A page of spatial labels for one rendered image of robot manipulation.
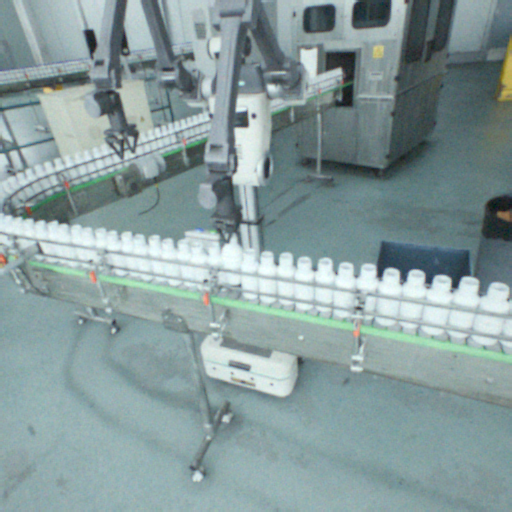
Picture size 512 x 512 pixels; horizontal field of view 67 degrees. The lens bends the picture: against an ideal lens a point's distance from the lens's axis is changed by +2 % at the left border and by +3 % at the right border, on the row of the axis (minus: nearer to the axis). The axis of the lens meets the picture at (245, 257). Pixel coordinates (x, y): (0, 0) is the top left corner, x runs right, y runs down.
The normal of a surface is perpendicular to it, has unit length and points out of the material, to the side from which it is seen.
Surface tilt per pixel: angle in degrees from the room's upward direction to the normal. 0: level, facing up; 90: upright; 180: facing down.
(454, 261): 90
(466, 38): 90
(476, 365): 90
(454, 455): 0
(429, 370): 90
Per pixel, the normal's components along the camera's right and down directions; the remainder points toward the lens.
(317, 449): -0.10, -0.84
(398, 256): -0.39, 0.53
